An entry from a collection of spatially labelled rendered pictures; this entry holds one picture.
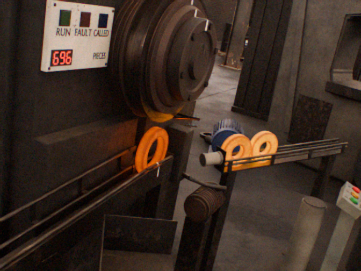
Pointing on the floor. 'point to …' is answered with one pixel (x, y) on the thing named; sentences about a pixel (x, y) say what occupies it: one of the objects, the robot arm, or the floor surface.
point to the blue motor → (219, 137)
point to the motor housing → (196, 226)
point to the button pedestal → (341, 228)
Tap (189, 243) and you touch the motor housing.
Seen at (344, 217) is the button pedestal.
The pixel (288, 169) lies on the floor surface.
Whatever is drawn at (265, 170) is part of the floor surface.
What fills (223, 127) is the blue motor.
